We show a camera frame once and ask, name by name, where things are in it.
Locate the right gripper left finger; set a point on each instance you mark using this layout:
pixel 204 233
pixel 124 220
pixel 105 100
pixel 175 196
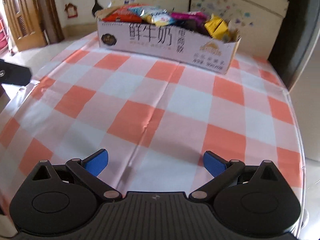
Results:
pixel 87 171

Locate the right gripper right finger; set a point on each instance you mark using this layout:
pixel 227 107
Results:
pixel 225 173

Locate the red crispy noodle bag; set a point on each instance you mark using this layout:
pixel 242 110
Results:
pixel 122 15

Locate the yellow snack packet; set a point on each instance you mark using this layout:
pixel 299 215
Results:
pixel 218 28

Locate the pink snack packet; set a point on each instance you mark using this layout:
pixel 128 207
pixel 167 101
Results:
pixel 197 16

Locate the white blue snack bag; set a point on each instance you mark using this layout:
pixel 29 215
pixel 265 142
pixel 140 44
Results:
pixel 153 15

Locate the cream croissant snack bag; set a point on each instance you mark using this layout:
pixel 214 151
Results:
pixel 103 13

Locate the pink storage rack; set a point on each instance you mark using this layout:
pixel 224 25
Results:
pixel 3 36

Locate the wooden door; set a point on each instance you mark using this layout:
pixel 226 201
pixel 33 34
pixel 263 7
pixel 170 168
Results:
pixel 33 23

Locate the orange white checkered tablecloth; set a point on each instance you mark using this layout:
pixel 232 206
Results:
pixel 156 119

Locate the white milk cardboard box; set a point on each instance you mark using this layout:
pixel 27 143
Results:
pixel 183 41

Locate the cream cabinet with stickers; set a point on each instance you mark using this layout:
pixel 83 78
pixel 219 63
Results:
pixel 258 21

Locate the red house wall sticker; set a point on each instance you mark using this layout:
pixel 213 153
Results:
pixel 71 10

